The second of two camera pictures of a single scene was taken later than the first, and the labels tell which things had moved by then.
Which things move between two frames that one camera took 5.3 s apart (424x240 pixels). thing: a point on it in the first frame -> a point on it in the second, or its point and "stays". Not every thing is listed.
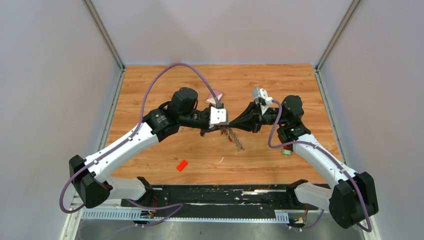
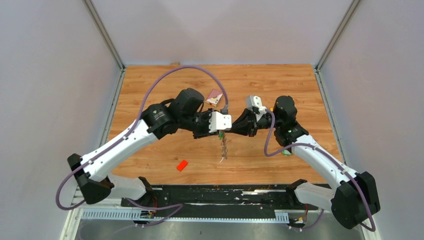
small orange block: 181,166 stays
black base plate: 280,198 stays
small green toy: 286,152 stays
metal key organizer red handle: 232,136 -> 224,148
